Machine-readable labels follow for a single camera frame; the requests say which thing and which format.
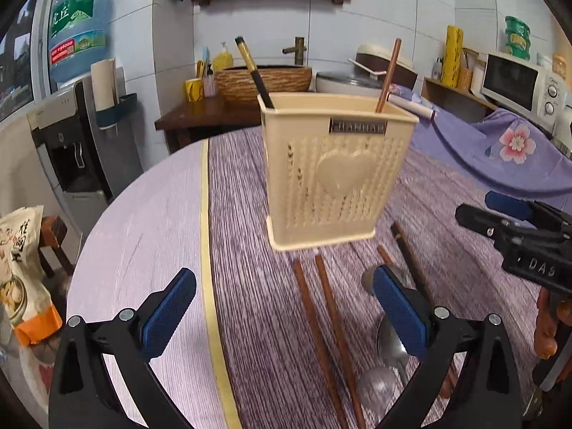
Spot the brass faucet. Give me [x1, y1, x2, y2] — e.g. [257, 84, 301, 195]
[282, 37, 309, 66]

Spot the brown and white rice cooker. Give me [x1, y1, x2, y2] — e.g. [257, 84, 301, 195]
[350, 44, 418, 90]

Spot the window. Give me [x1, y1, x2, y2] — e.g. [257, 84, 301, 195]
[0, 0, 68, 121]

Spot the woven wash basin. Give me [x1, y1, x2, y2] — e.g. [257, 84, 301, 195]
[214, 66, 312, 103]

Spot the white container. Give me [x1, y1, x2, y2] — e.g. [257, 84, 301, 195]
[473, 59, 488, 94]

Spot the white rice paddle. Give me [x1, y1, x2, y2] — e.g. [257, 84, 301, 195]
[349, 58, 387, 79]

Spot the wooden side shelf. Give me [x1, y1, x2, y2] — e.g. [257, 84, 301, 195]
[422, 76, 497, 123]

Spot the white microwave oven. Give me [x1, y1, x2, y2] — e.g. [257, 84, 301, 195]
[480, 51, 568, 126]

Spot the beige plastic utensil holder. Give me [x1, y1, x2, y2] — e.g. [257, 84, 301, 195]
[258, 93, 421, 251]

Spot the yellow cup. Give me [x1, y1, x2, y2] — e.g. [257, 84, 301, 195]
[185, 78, 205, 103]

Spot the white pot with glass lid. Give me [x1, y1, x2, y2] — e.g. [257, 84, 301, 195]
[315, 70, 436, 121]

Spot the blue wall holder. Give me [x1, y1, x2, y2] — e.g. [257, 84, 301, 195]
[96, 93, 139, 128]

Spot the blue water jug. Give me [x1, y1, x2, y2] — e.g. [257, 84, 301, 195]
[47, 0, 112, 83]

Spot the yellow soap pump bottle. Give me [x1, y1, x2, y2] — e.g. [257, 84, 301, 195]
[212, 42, 234, 71]

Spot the glass jar with wooden lid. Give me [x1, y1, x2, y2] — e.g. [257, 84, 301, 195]
[457, 49, 475, 90]

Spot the wooden stool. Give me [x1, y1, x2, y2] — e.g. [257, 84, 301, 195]
[39, 215, 74, 278]

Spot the black chopstick with gold tip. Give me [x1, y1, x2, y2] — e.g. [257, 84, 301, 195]
[235, 36, 275, 109]
[390, 222, 434, 305]

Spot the dark wooden washstand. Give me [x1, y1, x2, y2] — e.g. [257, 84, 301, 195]
[155, 94, 269, 153]

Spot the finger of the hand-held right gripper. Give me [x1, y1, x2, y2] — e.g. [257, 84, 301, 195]
[485, 191, 572, 233]
[456, 204, 536, 246]

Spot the person's right hand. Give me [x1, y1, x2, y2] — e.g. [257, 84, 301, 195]
[533, 286, 572, 360]

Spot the grey water dispenser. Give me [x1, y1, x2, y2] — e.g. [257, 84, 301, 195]
[27, 78, 144, 206]

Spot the yellow plastic roll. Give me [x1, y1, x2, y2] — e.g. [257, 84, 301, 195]
[442, 25, 464, 87]

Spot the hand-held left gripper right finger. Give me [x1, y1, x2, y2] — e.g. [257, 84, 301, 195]
[372, 265, 523, 429]

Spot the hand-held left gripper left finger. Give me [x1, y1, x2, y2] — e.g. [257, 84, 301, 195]
[48, 268, 197, 429]

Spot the purple floral cloth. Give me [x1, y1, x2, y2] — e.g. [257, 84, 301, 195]
[389, 83, 572, 199]

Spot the metal spoon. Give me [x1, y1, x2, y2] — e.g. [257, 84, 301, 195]
[356, 365, 405, 421]
[361, 265, 418, 298]
[376, 317, 409, 369]

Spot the printed snack bag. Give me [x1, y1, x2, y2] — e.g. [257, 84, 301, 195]
[0, 206, 63, 347]

